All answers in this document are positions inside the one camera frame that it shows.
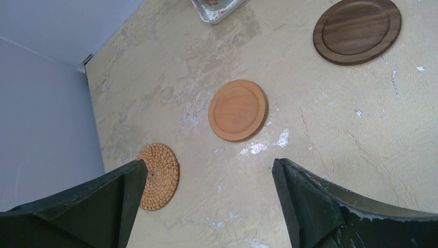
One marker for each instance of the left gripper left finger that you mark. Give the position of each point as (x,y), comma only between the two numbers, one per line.
(97,213)

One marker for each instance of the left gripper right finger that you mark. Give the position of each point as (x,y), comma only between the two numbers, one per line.
(319,213)

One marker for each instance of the light wooden coaster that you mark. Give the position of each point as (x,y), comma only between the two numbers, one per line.
(238,110)

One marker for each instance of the dark wooden coaster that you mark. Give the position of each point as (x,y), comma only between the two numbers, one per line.
(355,32)

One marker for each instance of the floral tray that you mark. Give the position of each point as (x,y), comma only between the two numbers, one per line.
(213,12)

